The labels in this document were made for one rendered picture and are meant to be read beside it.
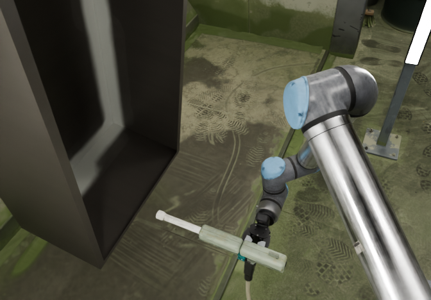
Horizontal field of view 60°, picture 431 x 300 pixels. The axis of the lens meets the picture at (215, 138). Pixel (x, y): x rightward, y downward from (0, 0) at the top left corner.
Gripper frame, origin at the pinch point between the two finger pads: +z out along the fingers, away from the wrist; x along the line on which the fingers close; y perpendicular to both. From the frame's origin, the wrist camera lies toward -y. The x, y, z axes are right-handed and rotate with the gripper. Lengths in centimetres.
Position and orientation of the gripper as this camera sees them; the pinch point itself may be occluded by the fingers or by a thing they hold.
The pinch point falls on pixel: (248, 257)
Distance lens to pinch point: 134.4
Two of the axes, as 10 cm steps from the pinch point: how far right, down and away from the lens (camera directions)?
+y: -0.3, 7.4, 6.7
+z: -4.0, 6.1, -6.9
